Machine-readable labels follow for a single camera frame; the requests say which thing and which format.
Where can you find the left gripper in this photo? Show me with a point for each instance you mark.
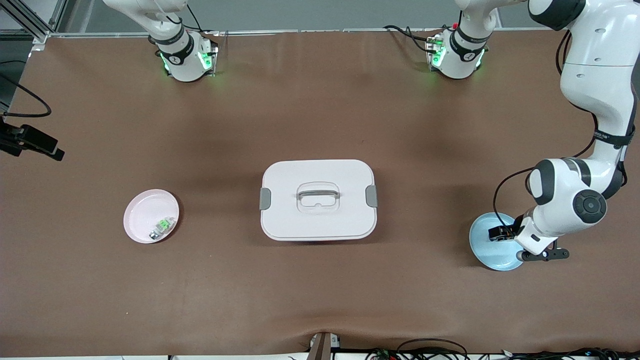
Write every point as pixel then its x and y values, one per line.
pixel 511 232

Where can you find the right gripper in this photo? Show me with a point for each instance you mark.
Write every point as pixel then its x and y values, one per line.
pixel 4 131

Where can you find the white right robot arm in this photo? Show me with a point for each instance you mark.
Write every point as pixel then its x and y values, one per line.
pixel 185 55

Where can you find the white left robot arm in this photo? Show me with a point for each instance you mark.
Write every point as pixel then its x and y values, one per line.
pixel 595 75

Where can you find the light blue round plate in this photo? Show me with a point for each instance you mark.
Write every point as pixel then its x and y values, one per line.
pixel 492 255

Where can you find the pink round plate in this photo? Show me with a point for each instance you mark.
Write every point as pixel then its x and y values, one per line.
pixel 145 215

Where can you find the grey box latch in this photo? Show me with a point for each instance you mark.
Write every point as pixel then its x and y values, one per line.
pixel 371 195
pixel 265 199

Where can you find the white lidded storage box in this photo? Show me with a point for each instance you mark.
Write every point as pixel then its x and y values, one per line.
pixel 320 225

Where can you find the brown table mat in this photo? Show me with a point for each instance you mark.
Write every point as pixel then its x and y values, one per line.
pixel 320 290

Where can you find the metal table clamp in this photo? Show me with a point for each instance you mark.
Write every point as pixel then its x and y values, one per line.
pixel 322 347

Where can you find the aluminium frame post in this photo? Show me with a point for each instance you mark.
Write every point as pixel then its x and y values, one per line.
pixel 42 22

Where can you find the green and clear switch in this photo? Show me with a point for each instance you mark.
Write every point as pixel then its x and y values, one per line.
pixel 162 227

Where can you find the aluminium table edge rail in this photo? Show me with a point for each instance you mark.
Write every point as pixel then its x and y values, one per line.
pixel 275 32

